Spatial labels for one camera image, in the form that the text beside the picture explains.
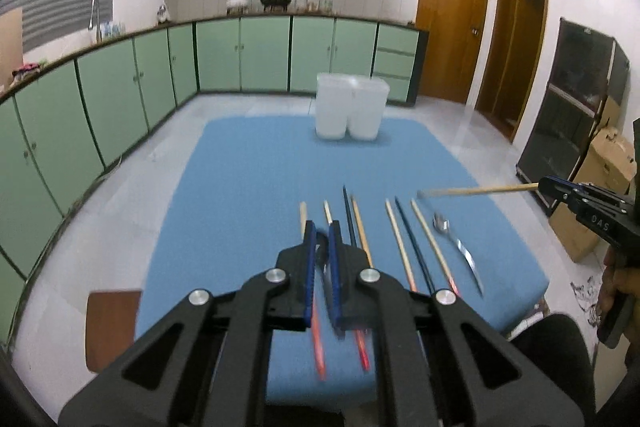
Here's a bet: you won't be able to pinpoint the red-tipped wooden chopstick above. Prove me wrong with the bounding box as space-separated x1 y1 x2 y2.
323 200 371 372
299 202 326 381

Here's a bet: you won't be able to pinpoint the green lower kitchen cabinets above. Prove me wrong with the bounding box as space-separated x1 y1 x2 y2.
1 14 429 339

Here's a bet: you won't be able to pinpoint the kitchen faucet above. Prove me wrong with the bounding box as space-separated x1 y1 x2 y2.
88 0 102 43

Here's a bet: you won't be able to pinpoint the person's right hand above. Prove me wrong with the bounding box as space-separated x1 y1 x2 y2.
598 247 640 349

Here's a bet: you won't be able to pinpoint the cardboard box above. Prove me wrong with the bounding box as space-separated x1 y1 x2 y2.
548 126 639 263

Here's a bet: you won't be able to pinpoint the brown wooden stool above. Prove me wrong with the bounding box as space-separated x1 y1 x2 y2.
85 289 142 373

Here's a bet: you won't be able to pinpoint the black office chair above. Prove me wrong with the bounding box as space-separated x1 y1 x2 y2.
511 314 596 426

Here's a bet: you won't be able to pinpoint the metal spoon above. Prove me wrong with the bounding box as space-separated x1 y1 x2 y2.
433 212 485 296

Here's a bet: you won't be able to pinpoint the black glass cabinet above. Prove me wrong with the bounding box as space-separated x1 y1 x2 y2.
515 18 630 183

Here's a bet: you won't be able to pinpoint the black chopstick centre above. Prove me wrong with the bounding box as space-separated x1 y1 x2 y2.
342 185 357 247

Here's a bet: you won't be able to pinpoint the dark blue chopstick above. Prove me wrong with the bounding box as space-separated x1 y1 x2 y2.
394 196 435 296

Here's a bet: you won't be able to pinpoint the blue table mat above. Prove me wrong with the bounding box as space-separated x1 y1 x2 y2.
134 114 550 405

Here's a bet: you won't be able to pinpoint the plain wooden chopstick centre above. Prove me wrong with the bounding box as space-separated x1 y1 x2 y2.
350 195 373 268

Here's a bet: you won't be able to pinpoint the closed wooden door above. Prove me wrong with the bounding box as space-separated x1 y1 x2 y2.
416 0 488 104

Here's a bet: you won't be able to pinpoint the white plastic utensil holder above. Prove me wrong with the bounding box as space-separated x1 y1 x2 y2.
314 72 390 141

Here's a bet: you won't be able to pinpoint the black wok on stove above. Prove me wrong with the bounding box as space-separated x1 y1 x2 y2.
260 0 292 13

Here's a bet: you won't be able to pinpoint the white pot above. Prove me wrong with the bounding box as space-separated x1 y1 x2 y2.
226 0 250 15

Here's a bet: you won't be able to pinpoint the brown cardboard board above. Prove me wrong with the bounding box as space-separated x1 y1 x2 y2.
0 8 23 91

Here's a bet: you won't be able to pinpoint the open wooden door frame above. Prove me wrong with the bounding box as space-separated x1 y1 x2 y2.
475 0 548 140

